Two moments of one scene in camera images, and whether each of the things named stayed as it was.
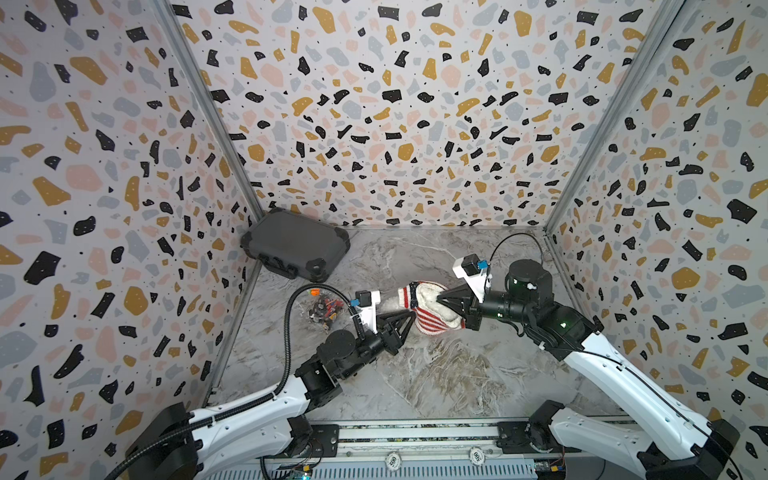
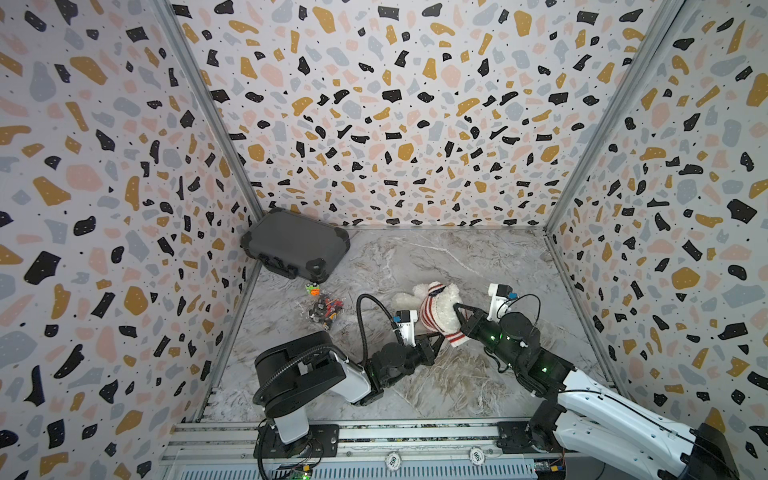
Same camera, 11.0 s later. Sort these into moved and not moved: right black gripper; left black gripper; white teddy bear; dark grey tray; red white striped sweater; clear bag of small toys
Moved: right black gripper; red white striped sweater; left black gripper
Not moved: dark grey tray; clear bag of small toys; white teddy bear
